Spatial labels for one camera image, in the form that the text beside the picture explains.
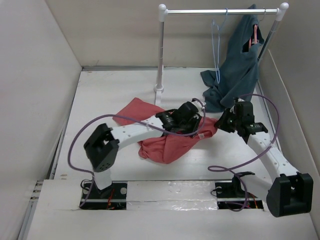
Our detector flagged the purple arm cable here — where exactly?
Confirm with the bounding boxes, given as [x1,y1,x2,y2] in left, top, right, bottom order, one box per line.
[67,97,207,208]
[207,93,281,213]

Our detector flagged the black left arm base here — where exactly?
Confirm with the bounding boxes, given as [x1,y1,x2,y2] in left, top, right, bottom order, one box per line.
[79,179,128,211]

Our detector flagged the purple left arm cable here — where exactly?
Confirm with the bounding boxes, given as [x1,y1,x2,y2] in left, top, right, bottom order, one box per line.
[67,97,207,208]

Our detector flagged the pink hanger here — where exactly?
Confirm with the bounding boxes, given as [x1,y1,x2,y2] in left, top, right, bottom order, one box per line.
[248,24,260,49]

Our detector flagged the teal t shirt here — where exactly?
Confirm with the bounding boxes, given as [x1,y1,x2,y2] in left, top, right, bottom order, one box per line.
[200,14,265,113]

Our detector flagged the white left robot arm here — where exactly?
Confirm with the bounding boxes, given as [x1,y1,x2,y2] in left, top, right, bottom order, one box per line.
[84,98,205,199]

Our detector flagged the light blue wire hanger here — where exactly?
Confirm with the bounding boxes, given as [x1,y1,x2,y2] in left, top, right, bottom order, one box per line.
[210,8,228,84]

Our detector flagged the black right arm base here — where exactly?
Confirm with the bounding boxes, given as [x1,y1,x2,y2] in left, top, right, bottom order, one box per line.
[210,171,264,212]

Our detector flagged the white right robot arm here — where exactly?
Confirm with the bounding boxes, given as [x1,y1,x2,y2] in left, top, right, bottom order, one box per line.
[215,98,314,218]

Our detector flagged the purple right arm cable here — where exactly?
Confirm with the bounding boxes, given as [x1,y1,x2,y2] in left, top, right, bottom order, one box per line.
[207,93,281,213]

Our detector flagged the red t shirt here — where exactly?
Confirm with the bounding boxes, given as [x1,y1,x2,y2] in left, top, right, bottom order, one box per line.
[117,97,218,164]

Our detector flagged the white clothes rack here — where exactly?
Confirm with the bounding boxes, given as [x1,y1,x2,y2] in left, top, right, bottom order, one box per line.
[154,2,289,106]

